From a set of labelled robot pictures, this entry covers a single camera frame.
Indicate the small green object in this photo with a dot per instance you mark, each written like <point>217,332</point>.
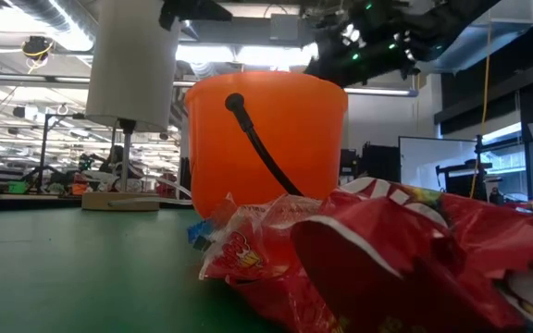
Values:
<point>16,187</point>

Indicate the red clear candy pack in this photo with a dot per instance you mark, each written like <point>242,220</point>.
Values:
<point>248,252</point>

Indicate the red white-lettered candy bag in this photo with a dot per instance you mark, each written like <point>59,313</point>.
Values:
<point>377,231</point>

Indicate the green table mat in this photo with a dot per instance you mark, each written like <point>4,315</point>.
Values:
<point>86,277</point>

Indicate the person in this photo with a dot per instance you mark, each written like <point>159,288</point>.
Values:
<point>115,159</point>

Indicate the white blue candy bar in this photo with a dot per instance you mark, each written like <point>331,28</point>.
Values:
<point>198,232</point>

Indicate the white board panel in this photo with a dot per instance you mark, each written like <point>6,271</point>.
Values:
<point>419,162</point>

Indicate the red crinkled candy wrapper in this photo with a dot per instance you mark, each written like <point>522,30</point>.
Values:
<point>289,305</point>

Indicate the grey ceiling box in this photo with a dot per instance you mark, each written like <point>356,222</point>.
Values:
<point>285,28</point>

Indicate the black equipment cases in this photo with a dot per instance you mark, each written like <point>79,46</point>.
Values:
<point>347,164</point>

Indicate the orange plastic bucket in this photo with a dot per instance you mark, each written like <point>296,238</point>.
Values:
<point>294,139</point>

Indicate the small orange object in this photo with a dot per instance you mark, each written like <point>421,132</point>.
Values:
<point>79,189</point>

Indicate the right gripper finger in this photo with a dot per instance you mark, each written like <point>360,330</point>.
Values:
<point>336,71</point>

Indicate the black equipment stand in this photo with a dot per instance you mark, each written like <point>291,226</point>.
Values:
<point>479,148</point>

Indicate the white table lamp wooden base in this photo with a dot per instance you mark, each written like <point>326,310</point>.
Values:
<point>132,69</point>

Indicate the black light stand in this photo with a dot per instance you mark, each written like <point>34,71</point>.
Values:
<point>43,152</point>

